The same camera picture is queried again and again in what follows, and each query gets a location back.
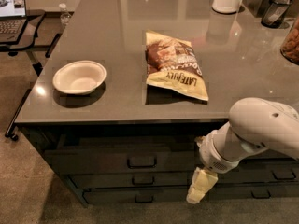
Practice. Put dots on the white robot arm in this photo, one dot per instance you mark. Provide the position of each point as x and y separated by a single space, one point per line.
254 126

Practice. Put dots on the black mesh utensil holder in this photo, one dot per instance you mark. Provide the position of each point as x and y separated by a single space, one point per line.
274 15

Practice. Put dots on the white paper bowl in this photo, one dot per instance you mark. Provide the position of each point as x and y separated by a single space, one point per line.
79 78

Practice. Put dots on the open laptop computer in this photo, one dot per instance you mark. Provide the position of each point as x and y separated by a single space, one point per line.
13 19

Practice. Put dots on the yellow brown chip bag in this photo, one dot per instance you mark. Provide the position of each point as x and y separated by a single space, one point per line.
171 64

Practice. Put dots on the clear plastic water bottle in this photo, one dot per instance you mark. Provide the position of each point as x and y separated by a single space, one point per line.
65 15

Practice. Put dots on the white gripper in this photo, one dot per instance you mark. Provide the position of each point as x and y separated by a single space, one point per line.
211 157

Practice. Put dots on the glass jar of nuts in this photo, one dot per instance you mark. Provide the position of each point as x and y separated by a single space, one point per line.
290 46

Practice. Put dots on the dark drawer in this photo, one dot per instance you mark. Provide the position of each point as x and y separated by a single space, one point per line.
136 195
262 171
90 155
281 190
131 180

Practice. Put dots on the black rolling laptop stand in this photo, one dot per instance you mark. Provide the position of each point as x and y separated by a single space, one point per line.
28 38

